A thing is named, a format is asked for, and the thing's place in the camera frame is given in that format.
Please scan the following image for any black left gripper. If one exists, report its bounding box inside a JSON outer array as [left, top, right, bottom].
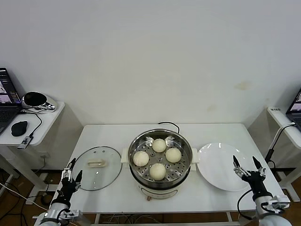
[[53, 159, 83, 205]]

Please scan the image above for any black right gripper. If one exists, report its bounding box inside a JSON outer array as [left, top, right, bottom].
[[233, 155, 271, 201]]

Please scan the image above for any glass lid with cream handle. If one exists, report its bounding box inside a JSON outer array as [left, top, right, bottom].
[[71, 145, 123, 192]]

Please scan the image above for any white steamed baozi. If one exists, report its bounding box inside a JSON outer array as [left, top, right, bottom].
[[152, 138, 167, 153], [133, 151, 150, 167], [149, 163, 166, 181], [165, 147, 182, 164]]

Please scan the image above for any stainless steel steamer basket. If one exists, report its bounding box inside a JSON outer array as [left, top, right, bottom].
[[128, 128, 193, 186]]

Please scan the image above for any black power adapter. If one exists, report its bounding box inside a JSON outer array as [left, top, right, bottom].
[[265, 148, 275, 165]]

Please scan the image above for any white round plate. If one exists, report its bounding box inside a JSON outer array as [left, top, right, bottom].
[[197, 142, 254, 192]]

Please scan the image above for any round brown floor object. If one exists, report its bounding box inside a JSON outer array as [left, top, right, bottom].
[[40, 194, 54, 206]]

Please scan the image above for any grey usb hub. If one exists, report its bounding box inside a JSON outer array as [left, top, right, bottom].
[[16, 135, 33, 150]]

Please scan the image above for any black computer mouse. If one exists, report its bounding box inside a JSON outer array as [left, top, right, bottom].
[[11, 121, 29, 137]]

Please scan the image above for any dark open laptop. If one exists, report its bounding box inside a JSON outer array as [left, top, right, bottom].
[[0, 67, 23, 136], [285, 87, 301, 131]]

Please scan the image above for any shiny chrome helmet object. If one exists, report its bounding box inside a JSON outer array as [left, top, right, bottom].
[[21, 91, 58, 115]]

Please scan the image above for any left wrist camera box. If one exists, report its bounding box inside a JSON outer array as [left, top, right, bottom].
[[65, 209, 82, 219]]

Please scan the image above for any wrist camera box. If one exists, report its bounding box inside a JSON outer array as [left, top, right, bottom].
[[65, 209, 82, 219], [269, 195, 290, 214]]

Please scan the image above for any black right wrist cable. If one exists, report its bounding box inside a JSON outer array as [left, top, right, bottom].
[[237, 188, 256, 221]]

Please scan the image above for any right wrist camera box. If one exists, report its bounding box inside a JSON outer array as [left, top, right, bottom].
[[269, 195, 290, 214]]

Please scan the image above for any white laptop cable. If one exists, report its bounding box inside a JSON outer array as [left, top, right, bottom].
[[270, 122, 296, 151]]

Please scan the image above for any white main table frame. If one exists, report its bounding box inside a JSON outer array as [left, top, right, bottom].
[[89, 210, 269, 226]]

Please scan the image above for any white floor cable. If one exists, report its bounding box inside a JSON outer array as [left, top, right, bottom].
[[0, 183, 51, 214]]

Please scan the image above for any black usb hub cable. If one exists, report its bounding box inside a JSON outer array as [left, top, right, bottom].
[[18, 110, 43, 137]]

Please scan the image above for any black cooker power cable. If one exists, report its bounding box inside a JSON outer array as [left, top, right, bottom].
[[157, 121, 181, 134]]

